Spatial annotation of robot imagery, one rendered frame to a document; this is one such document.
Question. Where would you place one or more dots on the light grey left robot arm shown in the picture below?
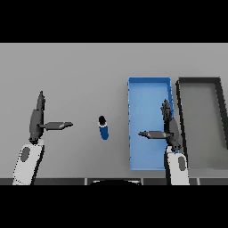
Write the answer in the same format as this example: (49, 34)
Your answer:
(27, 164)

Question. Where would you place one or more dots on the blue bin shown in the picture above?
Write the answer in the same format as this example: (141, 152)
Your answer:
(148, 124)

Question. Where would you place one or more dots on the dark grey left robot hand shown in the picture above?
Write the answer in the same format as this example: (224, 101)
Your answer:
(36, 123)

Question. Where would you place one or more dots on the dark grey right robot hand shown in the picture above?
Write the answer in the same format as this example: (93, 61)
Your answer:
(171, 130)

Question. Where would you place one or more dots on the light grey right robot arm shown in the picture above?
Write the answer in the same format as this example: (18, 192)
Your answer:
(177, 167)

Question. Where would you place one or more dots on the dark grey bin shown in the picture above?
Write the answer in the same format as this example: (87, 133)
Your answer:
(202, 124)

